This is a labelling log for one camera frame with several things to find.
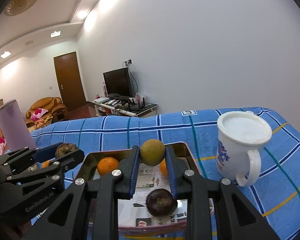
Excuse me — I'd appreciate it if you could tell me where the white television stand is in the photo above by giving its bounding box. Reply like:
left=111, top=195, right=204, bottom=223
left=93, top=97, right=158, bottom=117

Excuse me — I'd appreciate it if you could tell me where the white mug with blue print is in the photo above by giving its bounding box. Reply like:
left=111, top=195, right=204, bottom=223
left=217, top=110, right=273, bottom=187

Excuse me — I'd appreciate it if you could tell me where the black television cable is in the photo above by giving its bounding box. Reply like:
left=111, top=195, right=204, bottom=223
left=129, top=66, right=138, bottom=98

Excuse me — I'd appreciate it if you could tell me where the dark brown passion fruit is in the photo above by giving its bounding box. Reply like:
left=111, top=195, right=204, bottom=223
left=146, top=189, right=178, bottom=218

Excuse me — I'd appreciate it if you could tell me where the round recessed ceiling light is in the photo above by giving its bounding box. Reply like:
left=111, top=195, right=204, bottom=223
left=76, top=9, right=92, bottom=20

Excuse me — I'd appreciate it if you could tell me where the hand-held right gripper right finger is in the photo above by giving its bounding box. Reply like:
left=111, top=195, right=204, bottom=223
left=165, top=145, right=282, bottom=240

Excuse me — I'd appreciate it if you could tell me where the small brown taro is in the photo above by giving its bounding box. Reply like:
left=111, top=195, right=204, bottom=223
left=54, top=142, right=78, bottom=158

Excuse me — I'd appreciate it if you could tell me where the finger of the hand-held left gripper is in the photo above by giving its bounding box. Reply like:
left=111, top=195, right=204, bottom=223
left=0, top=142, right=63, bottom=173
left=5, top=149, right=85, bottom=195

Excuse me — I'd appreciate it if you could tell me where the brown wooden door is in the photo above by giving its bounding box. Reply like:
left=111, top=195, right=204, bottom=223
left=53, top=52, right=87, bottom=110

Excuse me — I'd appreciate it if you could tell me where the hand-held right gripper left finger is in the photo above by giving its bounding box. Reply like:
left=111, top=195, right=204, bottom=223
left=21, top=145, right=140, bottom=240

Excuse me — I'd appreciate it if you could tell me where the black flat television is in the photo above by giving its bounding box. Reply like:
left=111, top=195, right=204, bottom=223
left=103, top=67, right=133, bottom=97

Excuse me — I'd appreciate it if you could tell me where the blue plaid blanket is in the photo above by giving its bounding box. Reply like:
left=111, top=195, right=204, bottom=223
left=30, top=107, right=300, bottom=240

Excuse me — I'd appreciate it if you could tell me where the round golden ceiling lamp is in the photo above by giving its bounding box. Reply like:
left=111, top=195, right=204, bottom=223
left=4, top=0, right=39, bottom=17

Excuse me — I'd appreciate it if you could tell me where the brown leather armchair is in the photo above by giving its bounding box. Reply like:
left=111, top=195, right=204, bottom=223
left=25, top=97, right=68, bottom=128

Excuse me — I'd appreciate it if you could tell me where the lavender cylindrical bottle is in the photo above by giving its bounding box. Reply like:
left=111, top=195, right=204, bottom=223
left=0, top=98, right=37, bottom=151

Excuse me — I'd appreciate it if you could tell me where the black router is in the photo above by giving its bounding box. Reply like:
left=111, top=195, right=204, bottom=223
left=130, top=96, right=150, bottom=112

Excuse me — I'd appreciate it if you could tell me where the shiny metal tray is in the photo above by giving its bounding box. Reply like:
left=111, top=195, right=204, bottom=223
left=83, top=142, right=215, bottom=239

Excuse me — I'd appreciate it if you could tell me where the small green round fruit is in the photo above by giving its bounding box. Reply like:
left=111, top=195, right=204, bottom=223
left=139, top=139, right=166, bottom=167

